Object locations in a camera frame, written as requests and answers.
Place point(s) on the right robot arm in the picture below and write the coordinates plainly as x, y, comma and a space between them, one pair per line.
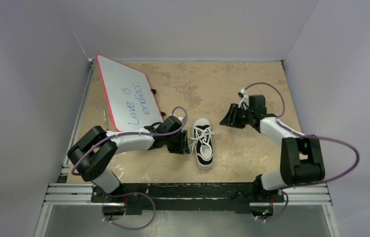
301, 160

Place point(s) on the white shoelace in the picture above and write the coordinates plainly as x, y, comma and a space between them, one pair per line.
202, 141

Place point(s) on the pink-framed whiteboard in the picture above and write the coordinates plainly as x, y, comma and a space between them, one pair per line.
131, 102

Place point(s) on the grey marker pen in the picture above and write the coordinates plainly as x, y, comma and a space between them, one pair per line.
105, 120

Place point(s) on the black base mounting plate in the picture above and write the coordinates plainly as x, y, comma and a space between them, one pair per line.
239, 197

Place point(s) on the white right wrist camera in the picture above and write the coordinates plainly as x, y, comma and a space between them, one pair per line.
244, 99

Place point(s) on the black and white sneaker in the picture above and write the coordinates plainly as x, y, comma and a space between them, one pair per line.
203, 163

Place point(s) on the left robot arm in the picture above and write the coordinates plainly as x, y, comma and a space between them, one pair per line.
91, 154

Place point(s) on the aluminium frame rail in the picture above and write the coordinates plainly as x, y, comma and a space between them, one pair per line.
81, 194

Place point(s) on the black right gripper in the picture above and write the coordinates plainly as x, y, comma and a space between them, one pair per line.
237, 115

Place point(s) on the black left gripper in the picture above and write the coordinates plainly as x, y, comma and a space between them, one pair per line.
181, 147

